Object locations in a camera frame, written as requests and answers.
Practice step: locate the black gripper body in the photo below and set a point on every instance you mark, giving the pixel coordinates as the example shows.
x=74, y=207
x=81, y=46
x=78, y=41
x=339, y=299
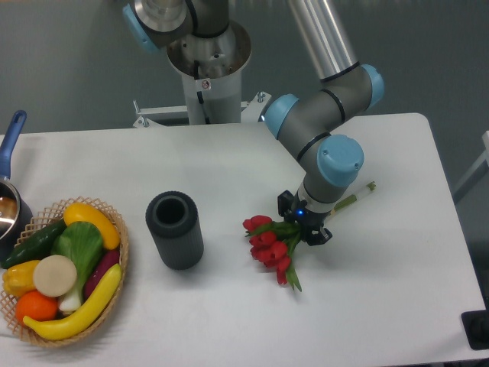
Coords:
x=309, y=212

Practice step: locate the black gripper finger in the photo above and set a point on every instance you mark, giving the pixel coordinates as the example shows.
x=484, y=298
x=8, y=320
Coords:
x=316, y=235
x=285, y=206

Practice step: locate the red tulip bouquet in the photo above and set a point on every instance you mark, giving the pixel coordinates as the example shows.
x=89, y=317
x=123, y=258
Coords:
x=273, y=243

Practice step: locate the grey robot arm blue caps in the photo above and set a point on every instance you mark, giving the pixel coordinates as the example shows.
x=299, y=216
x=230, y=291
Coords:
x=209, y=51

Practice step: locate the dark grey ribbed vase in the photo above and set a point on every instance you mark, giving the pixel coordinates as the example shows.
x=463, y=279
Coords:
x=173, y=221

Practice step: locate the black device at table edge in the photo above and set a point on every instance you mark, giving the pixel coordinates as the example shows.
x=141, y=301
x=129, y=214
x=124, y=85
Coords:
x=476, y=328

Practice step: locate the purple sweet potato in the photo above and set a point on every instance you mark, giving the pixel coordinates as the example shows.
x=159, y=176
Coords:
x=109, y=259

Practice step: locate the white furniture piece at right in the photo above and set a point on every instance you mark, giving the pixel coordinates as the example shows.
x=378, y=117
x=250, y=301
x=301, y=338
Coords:
x=477, y=170

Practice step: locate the green bok choy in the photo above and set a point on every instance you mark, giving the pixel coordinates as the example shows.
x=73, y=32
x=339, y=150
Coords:
x=81, y=243

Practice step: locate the yellow squash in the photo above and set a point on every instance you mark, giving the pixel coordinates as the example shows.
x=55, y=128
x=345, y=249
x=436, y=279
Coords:
x=82, y=212

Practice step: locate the yellow banana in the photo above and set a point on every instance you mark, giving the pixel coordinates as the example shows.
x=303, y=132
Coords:
x=85, y=316

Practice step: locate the green cucumber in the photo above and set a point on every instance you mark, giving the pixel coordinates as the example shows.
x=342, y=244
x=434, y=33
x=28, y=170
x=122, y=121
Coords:
x=35, y=247

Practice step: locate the orange fruit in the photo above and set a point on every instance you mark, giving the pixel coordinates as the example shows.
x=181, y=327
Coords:
x=37, y=306

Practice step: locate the yellow bell pepper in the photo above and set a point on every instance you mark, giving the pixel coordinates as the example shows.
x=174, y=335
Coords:
x=19, y=279

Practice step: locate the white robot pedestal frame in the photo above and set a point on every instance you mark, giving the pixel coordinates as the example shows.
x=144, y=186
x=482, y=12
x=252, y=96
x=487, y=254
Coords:
x=207, y=102

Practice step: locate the saucepan with blue handle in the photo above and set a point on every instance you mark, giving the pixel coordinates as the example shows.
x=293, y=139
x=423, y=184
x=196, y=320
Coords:
x=15, y=213

